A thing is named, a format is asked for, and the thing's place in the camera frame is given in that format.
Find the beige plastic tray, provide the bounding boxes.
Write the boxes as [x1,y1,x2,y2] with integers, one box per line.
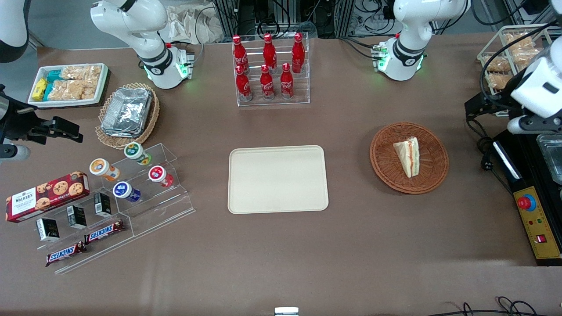
[227,145,329,215]

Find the red cola bottle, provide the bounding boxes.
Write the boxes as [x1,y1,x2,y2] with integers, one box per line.
[280,63,295,100]
[263,33,278,73]
[259,65,275,101]
[235,65,253,102]
[292,33,306,74]
[232,35,249,73]

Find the small black carton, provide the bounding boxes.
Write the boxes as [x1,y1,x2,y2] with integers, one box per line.
[94,192,112,217]
[67,205,87,229]
[36,217,60,242]

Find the white wire basket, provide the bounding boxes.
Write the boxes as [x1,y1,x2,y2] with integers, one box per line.
[477,24,556,97]

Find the red lid gum jar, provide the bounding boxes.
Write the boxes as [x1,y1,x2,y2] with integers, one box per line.
[148,165,174,188]

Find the oval tan wicker basket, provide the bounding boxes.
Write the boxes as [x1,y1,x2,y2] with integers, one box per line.
[95,83,160,150]

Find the red tartan cookie box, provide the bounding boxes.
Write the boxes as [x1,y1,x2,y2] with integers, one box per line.
[5,171,90,223]

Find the snickers chocolate bar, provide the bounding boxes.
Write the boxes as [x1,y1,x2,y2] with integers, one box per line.
[46,241,86,267]
[84,219,125,244]

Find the white rectangular snack tray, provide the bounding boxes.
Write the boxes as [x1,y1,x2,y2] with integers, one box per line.
[28,63,109,106]

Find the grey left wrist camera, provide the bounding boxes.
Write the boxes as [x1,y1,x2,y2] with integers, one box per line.
[507,115,562,135]

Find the stack of foil trays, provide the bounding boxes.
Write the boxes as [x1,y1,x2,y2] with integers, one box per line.
[101,88,153,138]

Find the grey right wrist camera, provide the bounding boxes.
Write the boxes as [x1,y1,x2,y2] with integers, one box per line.
[0,144,30,161]

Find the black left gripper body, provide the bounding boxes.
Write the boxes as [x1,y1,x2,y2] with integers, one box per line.
[482,74,534,117]

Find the yellow snack packet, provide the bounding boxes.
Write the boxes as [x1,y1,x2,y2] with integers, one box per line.
[31,78,48,101]

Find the round brown wicker basket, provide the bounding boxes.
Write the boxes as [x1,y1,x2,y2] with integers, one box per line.
[370,122,449,194]

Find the black power cable with plug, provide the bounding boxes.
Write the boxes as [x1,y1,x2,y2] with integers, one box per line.
[466,118,515,194]

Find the clear acrylic bottle rack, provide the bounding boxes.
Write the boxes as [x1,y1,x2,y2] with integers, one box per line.
[232,32,310,107]

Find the clear bag of rice crackers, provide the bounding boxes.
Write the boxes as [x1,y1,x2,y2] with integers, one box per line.
[512,48,544,67]
[505,33,541,50]
[48,80,98,101]
[61,65,102,82]
[487,72,514,91]
[485,57,510,73]

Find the green lid gum jar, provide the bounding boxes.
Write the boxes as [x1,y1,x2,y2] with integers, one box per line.
[124,142,152,166]

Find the blue lid gum jar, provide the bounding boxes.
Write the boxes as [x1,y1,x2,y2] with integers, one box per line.
[113,181,141,203]

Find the clear plastic container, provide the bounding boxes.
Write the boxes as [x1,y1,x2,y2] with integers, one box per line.
[537,134,562,185]

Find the orange lid gum jar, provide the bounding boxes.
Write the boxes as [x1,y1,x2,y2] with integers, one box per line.
[89,158,120,182]

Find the yellow control box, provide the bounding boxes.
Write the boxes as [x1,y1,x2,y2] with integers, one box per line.
[513,187,562,260]

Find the clear acrylic stepped stand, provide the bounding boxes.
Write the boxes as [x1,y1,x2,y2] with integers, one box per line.
[34,143,196,275]

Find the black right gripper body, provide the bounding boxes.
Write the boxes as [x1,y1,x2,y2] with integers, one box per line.
[0,97,56,145]

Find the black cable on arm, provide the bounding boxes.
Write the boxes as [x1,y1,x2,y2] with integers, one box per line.
[480,20,555,104]

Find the black machine base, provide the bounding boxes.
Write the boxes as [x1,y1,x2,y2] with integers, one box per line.
[492,129,562,266]

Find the loose black cables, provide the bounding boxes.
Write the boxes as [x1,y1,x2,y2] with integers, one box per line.
[428,296,549,316]

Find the triangular wrapped sandwich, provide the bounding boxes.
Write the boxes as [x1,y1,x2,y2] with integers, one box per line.
[393,137,420,178]

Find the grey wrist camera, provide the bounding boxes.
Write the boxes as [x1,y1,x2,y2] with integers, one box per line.
[507,115,562,135]
[0,144,30,161]

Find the aluminium frame with cables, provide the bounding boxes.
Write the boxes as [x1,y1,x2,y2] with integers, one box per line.
[212,0,393,39]

